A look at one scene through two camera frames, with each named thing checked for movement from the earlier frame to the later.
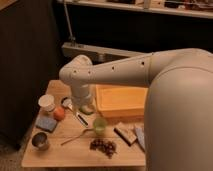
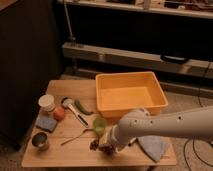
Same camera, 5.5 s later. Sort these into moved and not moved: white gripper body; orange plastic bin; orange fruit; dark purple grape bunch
Moved: white gripper body
Not moved: orange plastic bin; orange fruit; dark purple grape bunch
